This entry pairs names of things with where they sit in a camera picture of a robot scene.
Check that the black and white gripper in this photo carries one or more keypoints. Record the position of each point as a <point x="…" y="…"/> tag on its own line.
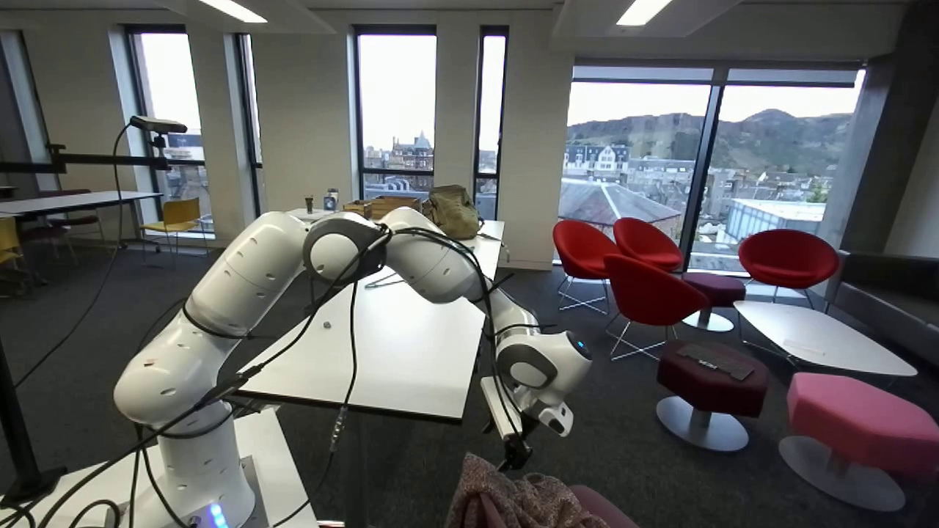
<point x="515" y="415"/>

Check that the pinkish brown fleece blanket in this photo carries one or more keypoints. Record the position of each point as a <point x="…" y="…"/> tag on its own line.
<point x="495" y="501"/>

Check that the white robot base table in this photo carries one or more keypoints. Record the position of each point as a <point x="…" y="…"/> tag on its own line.
<point x="269" y="480"/>

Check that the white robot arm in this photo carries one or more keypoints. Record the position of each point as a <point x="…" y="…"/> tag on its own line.
<point x="173" y="382"/>

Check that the maroon chair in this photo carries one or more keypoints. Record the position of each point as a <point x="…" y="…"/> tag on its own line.
<point x="603" y="508"/>

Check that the long white table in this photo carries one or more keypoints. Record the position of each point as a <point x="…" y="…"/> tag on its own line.
<point x="377" y="348"/>

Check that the red chair back left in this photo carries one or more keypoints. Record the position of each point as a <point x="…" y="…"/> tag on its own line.
<point x="583" y="257"/>

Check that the red chair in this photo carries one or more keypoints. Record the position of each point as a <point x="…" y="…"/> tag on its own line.
<point x="787" y="260"/>
<point x="649" y="298"/>
<point x="647" y="245"/>
<point x="583" y="257"/>

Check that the red chair front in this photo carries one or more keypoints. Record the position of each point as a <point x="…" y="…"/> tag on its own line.
<point x="649" y="298"/>

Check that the dark maroon hexagonal stool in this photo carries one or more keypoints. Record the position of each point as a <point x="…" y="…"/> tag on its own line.
<point x="707" y="391"/>

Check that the olive green bag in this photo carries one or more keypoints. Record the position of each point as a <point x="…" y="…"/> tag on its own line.
<point x="454" y="212"/>

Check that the red chair back middle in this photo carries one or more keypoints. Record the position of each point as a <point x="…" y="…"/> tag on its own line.
<point x="647" y="245"/>

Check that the small maroon stool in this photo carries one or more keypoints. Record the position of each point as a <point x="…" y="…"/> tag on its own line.
<point x="719" y="292"/>

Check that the white low coffee table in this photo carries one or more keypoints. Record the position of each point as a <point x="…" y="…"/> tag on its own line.
<point x="820" y="338"/>

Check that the red chair right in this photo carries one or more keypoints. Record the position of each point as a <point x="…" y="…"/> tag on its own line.
<point x="787" y="260"/>

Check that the pink hexagonal stool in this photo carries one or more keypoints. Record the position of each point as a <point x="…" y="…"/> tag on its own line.
<point x="850" y="437"/>

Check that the yellow chair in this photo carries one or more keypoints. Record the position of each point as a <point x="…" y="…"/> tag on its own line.
<point x="176" y="216"/>

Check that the white desk by window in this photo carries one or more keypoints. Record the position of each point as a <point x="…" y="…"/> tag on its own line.
<point x="60" y="203"/>

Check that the black camera stand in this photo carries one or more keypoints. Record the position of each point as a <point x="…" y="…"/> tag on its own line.
<point x="31" y="480"/>

